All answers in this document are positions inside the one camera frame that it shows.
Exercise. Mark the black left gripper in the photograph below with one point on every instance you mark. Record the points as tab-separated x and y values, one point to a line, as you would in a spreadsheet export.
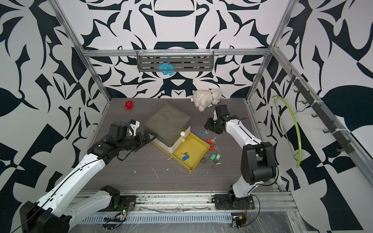
143	141

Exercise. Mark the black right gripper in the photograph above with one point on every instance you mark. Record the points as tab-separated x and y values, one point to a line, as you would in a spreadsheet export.
209	124

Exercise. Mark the keys with blue tag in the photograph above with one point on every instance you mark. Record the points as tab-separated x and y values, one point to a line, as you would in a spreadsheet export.
205	132

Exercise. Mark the keys with red tag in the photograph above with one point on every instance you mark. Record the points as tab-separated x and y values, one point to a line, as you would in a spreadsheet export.
212	143

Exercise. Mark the three-drawer storage box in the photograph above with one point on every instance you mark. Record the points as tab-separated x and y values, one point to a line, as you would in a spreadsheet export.
170	125

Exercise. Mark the yellow bottom drawer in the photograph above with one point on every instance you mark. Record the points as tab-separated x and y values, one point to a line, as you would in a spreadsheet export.
196	148

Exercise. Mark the keys with green tag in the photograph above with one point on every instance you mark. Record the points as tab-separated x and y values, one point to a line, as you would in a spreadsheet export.
213	159

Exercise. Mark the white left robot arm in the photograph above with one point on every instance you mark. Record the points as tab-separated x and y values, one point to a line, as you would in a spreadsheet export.
54	213

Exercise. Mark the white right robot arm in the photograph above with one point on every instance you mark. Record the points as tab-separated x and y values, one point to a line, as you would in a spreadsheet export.
258	164

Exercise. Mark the white plush toy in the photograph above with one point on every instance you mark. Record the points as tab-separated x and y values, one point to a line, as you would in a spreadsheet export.
204	99

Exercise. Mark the teal crumpled cloth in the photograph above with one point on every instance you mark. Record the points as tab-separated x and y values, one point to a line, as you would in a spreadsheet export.
167	69

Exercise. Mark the green clothes hanger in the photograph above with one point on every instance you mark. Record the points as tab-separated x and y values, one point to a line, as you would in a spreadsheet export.
293	134

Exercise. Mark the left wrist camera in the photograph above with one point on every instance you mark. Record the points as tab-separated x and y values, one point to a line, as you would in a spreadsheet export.
122	129

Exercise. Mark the red plush toy keychain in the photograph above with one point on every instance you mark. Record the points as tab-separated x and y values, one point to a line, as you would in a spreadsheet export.
128	105

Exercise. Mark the grey wall shelf rack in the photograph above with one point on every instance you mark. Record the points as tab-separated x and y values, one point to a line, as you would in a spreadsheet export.
182	60

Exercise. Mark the white cable duct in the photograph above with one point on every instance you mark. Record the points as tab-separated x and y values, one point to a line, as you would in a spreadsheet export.
142	218

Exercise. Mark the grey wall hook rail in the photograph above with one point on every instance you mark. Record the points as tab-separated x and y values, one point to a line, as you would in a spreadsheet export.
321	111

